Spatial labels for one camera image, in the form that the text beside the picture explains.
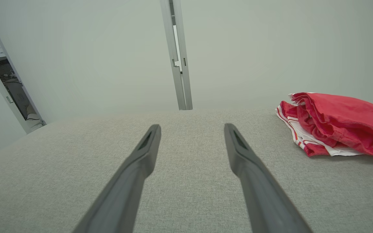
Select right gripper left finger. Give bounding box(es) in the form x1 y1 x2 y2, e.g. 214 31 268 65
73 124 162 233

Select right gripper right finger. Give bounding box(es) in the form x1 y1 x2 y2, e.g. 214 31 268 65
224 123 314 233

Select red shorts with white stripe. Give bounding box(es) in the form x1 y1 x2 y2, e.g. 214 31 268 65
290 92 373 159

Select grey fabric sofa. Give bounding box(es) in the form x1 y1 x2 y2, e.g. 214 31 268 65
0 108 373 233

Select grey aluminium wall post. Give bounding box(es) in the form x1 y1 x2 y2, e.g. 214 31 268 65
160 0 193 111

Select grey metal doorway frame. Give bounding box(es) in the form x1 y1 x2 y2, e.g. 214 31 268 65
0 2 47 134

